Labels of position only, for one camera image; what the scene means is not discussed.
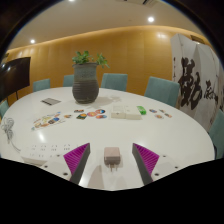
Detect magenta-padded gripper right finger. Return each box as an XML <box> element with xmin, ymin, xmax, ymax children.
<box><xmin>131</xmin><ymin>142</ymin><xmax>183</xmax><ymax>186</ymax></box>

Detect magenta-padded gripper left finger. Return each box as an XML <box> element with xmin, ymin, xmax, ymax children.
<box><xmin>39</xmin><ymin>142</ymin><xmax>92</xmax><ymax>186</ymax></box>

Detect small white charger block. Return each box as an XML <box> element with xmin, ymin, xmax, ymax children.
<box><xmin>103</xmin><ymin>146</ymin><xmax>122</xmax><ymax>172</ymax></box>

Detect white power strip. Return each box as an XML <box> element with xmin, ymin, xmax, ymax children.
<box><xmin>19</xmin><ymin>142</ymin><xmax>83</xmax><ymax>167</ymax></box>

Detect dark square sticker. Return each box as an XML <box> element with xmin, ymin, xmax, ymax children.
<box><xmin>75</xmin><ymin>112</ymin><xmax>88</xmax><ymax>121</ymax></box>

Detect flat white box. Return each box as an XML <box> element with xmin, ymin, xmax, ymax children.
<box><xmin>124</xmin><ymin>105</ymin><xmax>143</xmax><ymax>121</ymax></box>
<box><xmin>110</xmin><ymin>105</ymin><xmax>128</xmax><ymax>120</ymax></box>

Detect colourful sticker sheet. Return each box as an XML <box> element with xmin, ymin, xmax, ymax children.
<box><xmin>31</xmin><ymin>112</ymin><xmax>65</xmax><ymax>132</ymax></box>

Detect small green box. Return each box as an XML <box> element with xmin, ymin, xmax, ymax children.
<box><xmin>136</xmin><ymin>105</ymin><xmax>148</xmax><ymax>116</ymax></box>

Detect teal chairs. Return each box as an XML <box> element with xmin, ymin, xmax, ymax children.
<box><xmin>0</xmin><ymin>72</ymin><xmax>224</xmax><ymax>160</ymax></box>

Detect green plant in grey vase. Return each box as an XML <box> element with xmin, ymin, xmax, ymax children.
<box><xmin>71</xmin><ymin>50</ymin><xmax>111</xmax><ymax>105</ymax></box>

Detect white calligraphy folding screen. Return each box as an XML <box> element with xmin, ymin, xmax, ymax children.
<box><xmin>170</xmin><ymin>32</ymin><xmax>224</xmax><ymax>133</ymax></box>

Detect round ceiling lights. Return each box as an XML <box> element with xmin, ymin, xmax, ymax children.
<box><xmin>29</xmin><ymin>0</ymin><xmax>156</xmax><ymax>45</ymax></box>

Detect ceiling air conditioner vent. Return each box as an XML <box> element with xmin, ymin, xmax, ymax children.
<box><xmin>115</xmin><ymin>0</ymin><xmax>158</xmax><ymax>7</ymax></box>

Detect grey table cable hatch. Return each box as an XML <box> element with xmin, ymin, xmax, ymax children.
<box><xmin>40</xmin><ymin>97</ymin><xmax>63</xmax><ymax>107</ymax></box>

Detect white power strip cable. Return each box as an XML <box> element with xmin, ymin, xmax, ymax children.
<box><xmin>0</xmin><ymin>116</ymin><xmax>23</xmax><ymax>155</ymax></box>

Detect black wall television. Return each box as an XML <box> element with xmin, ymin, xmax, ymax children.
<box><xmin>0</xmin><ymin>56</ymin><xmax>32</xmax><ymax>103</ymax></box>

